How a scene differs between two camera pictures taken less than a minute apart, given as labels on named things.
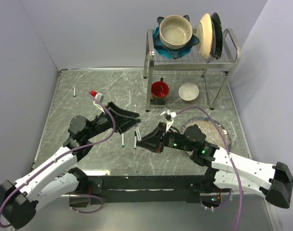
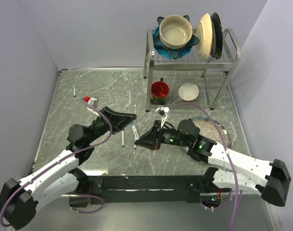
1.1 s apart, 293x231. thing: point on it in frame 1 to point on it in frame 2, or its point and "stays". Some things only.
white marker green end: x=123 y=140 stays
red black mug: x=159 y=91 stays
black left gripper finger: x=112 y=106 to x=120 y=118
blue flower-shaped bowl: x=169 y=53 stays
